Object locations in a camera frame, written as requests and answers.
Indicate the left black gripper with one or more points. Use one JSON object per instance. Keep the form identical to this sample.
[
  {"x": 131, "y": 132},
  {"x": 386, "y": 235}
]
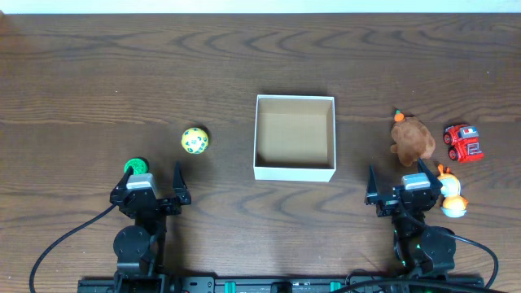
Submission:
[{"x": 151, "y": 204}]

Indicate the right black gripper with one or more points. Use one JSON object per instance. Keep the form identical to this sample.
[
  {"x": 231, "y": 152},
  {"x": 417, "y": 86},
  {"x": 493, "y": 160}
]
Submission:
[{"x": 405, "y": 204}]

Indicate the green round toy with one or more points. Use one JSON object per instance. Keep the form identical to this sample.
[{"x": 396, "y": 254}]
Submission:
[{"x": 139, "y": 165}]

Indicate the brown plush toy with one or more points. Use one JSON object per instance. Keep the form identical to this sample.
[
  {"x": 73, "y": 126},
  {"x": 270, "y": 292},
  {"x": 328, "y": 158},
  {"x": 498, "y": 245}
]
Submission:
[{"x": 412, "y": 139}]

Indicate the orange rubber duck toy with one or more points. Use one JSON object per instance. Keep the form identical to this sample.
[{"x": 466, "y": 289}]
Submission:
[{"x": 453, "y": 205}]

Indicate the yellow patterned ball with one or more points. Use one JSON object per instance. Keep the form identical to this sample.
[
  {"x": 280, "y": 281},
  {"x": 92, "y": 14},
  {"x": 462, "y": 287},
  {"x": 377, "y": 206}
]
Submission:
[{"x": 195, "y": 140}]

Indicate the red toy truck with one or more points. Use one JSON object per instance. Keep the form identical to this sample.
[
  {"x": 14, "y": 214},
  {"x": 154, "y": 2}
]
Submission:
[{"x": 463, "y": 142}]

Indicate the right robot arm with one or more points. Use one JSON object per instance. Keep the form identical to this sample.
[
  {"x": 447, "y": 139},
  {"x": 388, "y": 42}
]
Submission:
[{"x": 423, "y": 249}]

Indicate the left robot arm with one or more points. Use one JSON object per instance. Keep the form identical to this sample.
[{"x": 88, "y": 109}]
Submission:
[{"x": 139, "y": 247}]

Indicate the white cardboard box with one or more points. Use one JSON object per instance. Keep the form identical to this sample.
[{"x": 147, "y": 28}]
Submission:
[{"x": 295, "y": 138}]

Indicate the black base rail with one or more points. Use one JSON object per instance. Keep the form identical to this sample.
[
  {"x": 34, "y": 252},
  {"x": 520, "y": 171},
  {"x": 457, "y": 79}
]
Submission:
[{"x": 208, "y": 284}]

